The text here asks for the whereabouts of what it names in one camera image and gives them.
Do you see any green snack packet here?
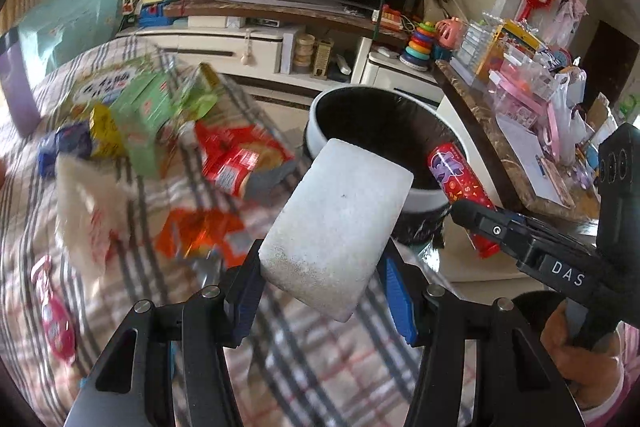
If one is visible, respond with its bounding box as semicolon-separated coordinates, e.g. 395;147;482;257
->
174;63;222;124

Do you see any white foam block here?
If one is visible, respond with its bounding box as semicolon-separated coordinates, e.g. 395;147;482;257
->
257;138;415;324

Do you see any brown cardboard box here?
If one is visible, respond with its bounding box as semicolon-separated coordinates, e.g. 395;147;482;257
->
411;0;469;28

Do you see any small white crumpled paper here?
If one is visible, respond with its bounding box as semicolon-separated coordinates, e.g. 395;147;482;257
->
177;121;199;146

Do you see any wooden abacus toy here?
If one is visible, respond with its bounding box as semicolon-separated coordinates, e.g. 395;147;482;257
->
312;38;335;80

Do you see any brown marble side counter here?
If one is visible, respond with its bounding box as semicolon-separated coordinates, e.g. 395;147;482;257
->
432;57;601;224

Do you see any person's right forearm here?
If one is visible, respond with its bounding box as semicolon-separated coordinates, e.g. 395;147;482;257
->
584;321;640;427

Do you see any blue snack packet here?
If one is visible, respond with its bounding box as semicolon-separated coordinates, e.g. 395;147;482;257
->
37;124;93;178

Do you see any flat green picture box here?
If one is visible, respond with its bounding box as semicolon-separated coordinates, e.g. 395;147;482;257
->
69;56;157;108

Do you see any stack of round wooden boxes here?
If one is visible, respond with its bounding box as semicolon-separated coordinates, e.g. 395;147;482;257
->
292;33;316;76

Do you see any red snack packet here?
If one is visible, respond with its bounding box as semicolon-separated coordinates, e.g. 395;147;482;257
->
192;121;297;202

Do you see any clear plastic organiser box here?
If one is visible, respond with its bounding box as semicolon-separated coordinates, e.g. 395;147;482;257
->
449;12;502;78

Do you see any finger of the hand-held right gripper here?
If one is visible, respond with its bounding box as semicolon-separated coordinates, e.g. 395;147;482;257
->
450;199;538;260

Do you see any purple thermos bottle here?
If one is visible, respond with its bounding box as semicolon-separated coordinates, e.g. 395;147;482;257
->
0;28;44;138

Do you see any white paper notebook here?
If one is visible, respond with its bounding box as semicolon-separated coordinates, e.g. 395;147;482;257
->
494;112;567;204

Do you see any green carton box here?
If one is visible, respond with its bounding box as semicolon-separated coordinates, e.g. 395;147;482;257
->
110;72;187;180

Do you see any rainbow stacking ring toy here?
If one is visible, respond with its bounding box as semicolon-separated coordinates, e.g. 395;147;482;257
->
399;21;437;70

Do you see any red snack can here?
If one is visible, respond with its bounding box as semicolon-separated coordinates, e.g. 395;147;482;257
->
426;143;501;260

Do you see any yellow snack packet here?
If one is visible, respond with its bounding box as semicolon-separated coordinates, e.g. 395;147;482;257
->
86;103;127;158

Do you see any pink packet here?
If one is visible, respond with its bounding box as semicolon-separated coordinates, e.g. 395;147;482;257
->
29;256;79;364

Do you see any orange wrapper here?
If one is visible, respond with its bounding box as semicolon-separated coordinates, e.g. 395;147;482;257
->
156;207;247;269

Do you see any red toy telephone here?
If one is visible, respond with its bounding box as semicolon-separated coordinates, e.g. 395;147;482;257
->
380;4;414;32

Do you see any pink plastic toy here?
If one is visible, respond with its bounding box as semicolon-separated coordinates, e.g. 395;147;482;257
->
434;18;471;60

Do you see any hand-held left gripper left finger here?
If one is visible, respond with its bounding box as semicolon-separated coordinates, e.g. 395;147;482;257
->
65;252;266;427

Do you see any white plastic bag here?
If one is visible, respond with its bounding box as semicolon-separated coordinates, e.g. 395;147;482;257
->
52;152;147;279

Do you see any pink hair accessory box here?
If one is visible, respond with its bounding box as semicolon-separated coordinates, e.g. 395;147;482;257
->
489;51;557;118

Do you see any light blue cloth cover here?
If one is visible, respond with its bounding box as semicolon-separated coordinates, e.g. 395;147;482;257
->
17;0;124;68

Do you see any cream television cabinet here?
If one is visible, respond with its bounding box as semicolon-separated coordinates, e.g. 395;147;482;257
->
115;0;451;108

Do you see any white bin with black liner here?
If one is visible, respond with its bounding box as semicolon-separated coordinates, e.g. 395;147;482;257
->
302;86;473;253

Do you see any person's right hand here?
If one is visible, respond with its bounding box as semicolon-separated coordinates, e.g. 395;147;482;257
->
541;296;625;413

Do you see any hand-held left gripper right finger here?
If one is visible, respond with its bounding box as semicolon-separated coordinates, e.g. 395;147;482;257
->
377;252;586;427

